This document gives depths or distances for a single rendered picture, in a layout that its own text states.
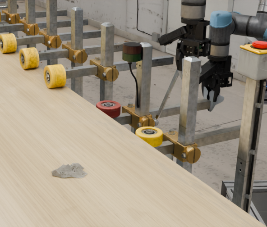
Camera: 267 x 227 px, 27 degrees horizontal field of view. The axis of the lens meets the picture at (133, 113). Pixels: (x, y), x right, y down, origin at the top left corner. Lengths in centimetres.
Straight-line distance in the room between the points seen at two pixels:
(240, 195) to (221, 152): 225
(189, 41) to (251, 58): 43
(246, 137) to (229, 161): 220
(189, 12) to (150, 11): 442
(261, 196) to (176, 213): 160
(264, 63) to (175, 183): 35
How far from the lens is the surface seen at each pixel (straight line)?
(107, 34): 200
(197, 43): 173
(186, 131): 165
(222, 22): 198
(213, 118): 430
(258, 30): 204
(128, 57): 176
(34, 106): 184
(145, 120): 184
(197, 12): 173
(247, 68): 137
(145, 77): 181
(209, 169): 350
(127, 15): 649
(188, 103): 162
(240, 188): 150
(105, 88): 205
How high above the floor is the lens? 155
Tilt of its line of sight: 21 degrees down
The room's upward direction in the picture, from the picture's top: 2 degrees clockwise
